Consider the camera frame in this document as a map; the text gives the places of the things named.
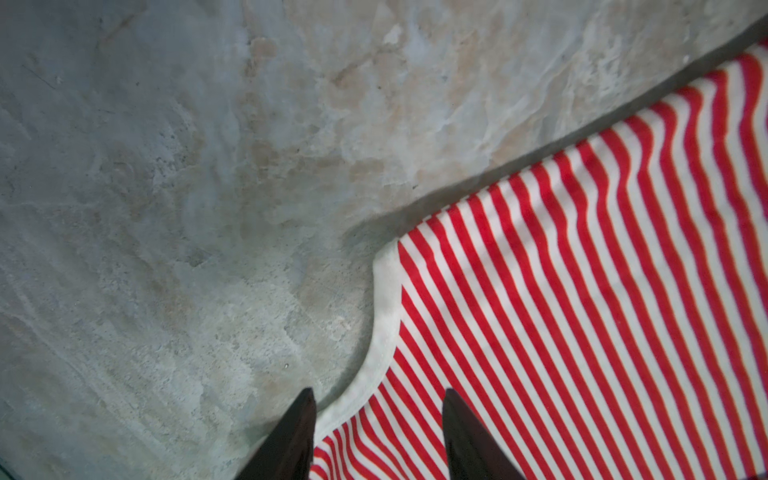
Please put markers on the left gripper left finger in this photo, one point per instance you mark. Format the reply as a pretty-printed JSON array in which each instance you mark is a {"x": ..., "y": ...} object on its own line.
[{"x": 287, "y": 451}]

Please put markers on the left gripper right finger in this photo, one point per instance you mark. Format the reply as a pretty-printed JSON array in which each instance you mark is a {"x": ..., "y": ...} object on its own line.
[{"x": 471, "y": 451}]

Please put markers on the red white striped tank top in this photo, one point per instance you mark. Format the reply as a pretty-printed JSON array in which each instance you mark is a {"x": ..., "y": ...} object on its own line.
[{"x": 603, "y": 312}]

